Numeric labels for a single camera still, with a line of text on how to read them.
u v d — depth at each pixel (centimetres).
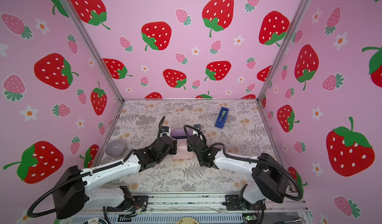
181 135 84
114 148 93
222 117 104
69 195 40
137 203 73
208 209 73
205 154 63
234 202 73
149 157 60
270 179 42
